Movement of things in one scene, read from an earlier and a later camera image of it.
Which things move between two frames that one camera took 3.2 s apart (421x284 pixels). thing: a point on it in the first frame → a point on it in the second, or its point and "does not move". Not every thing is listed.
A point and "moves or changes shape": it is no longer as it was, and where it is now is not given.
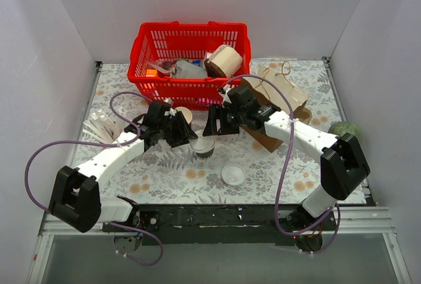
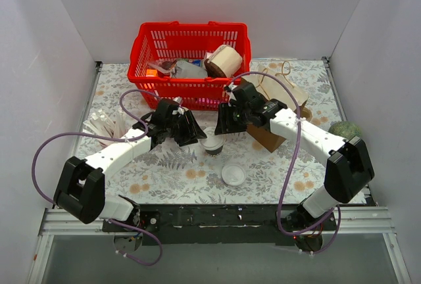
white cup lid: x=202 y=144 moves or changes shape
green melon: x=340 y=128 does not move
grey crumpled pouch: x=185 y=70 does not move
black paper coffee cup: x=205 y=155 → x=214 y=152
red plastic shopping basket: x=188 y=64 does not move
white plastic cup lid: x=233 y=175 does not move
